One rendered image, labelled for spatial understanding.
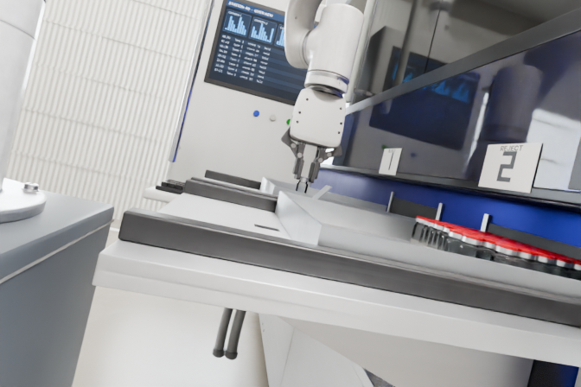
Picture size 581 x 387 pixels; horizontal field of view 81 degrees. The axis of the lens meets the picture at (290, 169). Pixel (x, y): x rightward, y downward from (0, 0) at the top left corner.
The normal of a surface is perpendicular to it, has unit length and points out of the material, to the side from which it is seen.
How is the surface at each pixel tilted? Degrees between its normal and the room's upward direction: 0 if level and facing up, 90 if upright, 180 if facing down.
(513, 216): 90
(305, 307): 90
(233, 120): 90
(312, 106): 90
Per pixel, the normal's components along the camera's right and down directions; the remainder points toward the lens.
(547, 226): -0.96, -0.23
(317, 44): -0.74, -0.17
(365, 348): 0.15, 0.04
